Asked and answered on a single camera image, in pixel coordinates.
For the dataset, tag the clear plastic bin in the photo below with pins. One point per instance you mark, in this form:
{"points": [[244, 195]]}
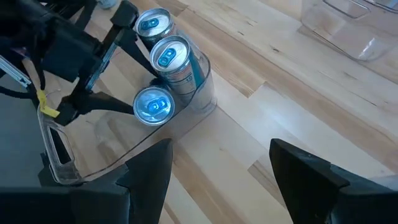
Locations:
{"points": [[102, 137], [357, 40]]}

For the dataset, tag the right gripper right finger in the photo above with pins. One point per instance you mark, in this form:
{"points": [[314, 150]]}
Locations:
{"points": [[326, 199]]}

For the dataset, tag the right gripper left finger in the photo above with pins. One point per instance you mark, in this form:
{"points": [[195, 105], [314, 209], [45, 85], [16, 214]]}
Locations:
{"points": [[93, 205]]}

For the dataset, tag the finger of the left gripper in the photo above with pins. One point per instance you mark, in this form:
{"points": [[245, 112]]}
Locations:
{"points": [[90, 104], [136, 49]]}

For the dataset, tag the yellow tag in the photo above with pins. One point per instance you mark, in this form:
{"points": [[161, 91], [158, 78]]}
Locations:
{"points": [[46, 107]]}

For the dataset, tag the blue silver Red Bull can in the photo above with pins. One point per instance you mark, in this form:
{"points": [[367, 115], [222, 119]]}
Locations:
{"points": [[154, 105], [154, 23], [170, 56]]}

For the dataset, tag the silver aluminium rail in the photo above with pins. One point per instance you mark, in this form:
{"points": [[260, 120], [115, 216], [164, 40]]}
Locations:
{"points": [[12, 71]]}

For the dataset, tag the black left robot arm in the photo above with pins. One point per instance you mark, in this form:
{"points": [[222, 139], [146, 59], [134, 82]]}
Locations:
{"points": [[15, 25]]}

